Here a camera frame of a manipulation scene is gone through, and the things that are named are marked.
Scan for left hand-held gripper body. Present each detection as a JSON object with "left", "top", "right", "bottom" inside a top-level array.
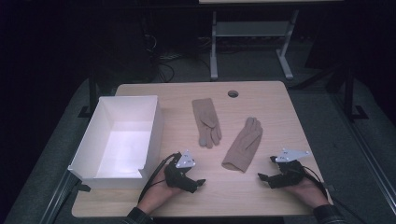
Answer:
[{"left": 163, "top": 149, "right": 198, "bottom": 189}]

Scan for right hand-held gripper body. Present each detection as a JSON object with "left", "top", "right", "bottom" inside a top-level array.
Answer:
[{"left": 269, "top": 147, "right": 312, "bottom": 189}]

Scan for beige glove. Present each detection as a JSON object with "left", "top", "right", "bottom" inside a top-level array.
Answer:
[
  {"left": 221, "top": 117, "right": 264, "bottom": 174},
  {"left": 191, "top": 97, "right": 223, "bottom": 149}
]

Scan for white box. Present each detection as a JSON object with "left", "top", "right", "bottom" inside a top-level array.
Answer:
[{"left": 67, "top": 94, "right": 165, "bottom": 190}]

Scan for person's right hand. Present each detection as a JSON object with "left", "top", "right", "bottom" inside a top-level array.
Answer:
[{"left": 281, "top": 177, "right": 330, "bottom": 209}]

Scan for person's left hand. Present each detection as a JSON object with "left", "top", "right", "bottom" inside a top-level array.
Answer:
[{"left": 138, "top": 172, "right": 185, "bottom": 217}]

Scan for black metal stand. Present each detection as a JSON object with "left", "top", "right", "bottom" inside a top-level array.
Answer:
[
  {"left": 78, "top": 66, "right": 101, "bottom": 119},
  {"left": 342, "top": 60, "right": 370, "bottom": 121}
]

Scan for grey metal floor rail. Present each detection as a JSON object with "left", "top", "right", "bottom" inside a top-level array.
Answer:
[
  {"left": 38, "top": 169, "right": 92, "bottom": 224},
  {"left": 329, "top": 91, "right": 396, "bottom": 217}
]

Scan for black floor cables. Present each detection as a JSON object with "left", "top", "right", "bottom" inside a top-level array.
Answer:
[{"left": 142, "top": 31, "right": 189, "bottom": 84}]

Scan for grey metal desk frame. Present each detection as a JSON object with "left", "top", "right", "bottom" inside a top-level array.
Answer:
[{"left": 198, "top": 0, "right": 344, "bottom": 82}]

